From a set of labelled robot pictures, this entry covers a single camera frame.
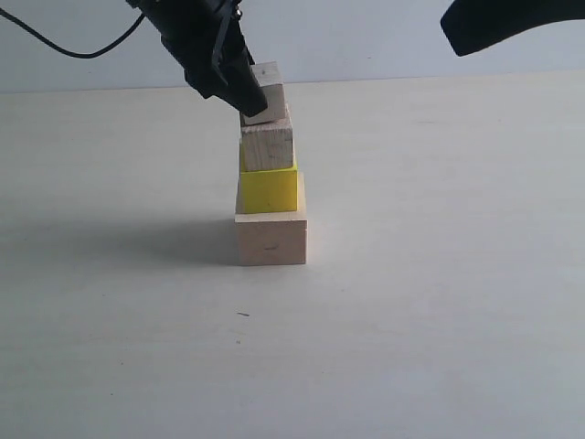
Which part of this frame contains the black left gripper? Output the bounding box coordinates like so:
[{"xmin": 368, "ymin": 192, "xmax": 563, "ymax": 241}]
[{"xmin": 128, "ymin": 0, "xmax": 268, "ymax": 116}]

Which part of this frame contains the small natural wooden cube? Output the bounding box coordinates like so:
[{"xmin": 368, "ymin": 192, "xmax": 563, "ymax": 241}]
[{"xmin": 240, "ymin": 61, "xmax": 286, "ymax": 126}]

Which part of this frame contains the yellow cube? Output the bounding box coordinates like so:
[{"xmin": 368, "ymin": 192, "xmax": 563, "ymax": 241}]
[{"xmin": 239, "ymin": 145, "xmax": 299, "ymax": 214}]

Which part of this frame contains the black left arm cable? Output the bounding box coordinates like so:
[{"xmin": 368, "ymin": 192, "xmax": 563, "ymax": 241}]
[{"xmin": 0, "ymin": 8, "xmax": 146, "ymax": 59}]

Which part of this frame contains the medium natural wooden cube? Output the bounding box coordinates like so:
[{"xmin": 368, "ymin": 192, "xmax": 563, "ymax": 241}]
[{"xmin": 240, "ymin": 106, "xmax": 295, "ymax": 172}]

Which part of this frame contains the large pale wooden cube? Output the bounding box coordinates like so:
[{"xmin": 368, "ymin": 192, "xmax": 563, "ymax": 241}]
[{"xmin": 235, "ymin": 173, "xmax": 308, "ymax": 266}]

